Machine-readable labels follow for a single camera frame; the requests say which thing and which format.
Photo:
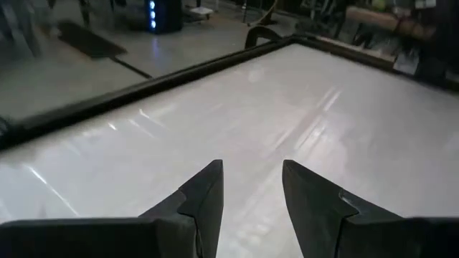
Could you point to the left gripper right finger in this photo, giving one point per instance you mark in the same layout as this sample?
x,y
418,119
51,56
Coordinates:
x,y
312,215

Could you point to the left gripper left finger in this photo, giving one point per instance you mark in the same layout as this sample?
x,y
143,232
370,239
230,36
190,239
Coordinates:
x,y
201,215

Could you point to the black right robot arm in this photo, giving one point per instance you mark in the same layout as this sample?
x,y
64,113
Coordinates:
x,y
435,61

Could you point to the person's forearm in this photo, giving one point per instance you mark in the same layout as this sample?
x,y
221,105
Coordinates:
x,y
376,20

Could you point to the black clamp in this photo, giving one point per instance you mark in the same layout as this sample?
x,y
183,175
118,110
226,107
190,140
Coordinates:
x,y
261,32

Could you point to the computer tower with blue lights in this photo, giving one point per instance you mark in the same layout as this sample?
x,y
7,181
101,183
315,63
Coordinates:
x,y
165,18

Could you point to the white flat floor object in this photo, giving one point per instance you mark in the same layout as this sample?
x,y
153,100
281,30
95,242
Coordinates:
x,y
201,10

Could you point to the black table frame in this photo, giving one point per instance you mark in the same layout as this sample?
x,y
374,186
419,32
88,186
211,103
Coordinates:
x,y
107,101

